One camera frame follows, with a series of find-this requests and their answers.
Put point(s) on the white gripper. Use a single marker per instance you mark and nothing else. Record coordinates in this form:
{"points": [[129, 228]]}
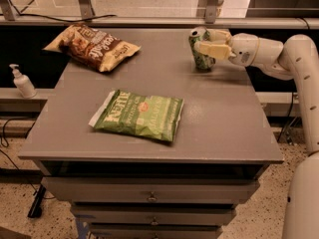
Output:
{"points": [[243, 49]]}

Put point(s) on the green soda can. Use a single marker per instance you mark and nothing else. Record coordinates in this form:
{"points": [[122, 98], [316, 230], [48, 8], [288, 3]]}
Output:
{"points": [[203, 62]]}

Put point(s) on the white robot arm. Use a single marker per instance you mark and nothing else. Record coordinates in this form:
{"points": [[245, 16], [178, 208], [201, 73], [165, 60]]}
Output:
{"points": [[297, 60]]}

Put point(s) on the green Kettle chips bag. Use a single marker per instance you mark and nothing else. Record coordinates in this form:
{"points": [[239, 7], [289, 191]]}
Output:
{"points": [[152, 117]]}

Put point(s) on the brown sea salt chips bag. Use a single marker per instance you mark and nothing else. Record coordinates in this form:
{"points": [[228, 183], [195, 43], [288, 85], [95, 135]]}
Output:
{"points": [[92, 47]]}

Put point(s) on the top drawer metal knob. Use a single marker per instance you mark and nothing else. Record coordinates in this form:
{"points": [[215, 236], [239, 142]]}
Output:
{"points": [[152, 198]]}

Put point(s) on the drawer metal knob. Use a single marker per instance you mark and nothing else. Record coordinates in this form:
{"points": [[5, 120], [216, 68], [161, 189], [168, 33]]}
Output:
{"points": [[154, 222], [152, 198]]}

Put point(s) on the grey drawer cabinet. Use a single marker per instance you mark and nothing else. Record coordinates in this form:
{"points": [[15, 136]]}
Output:
{"points": [[153, 149]]}

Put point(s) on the white pump lotion bottle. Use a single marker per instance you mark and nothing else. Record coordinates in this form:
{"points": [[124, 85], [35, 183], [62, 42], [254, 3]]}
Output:
{"points": [[22, 82]]}

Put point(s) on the black stand foot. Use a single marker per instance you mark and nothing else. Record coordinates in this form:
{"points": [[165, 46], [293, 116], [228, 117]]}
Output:
{"points": [[36, 209]]}

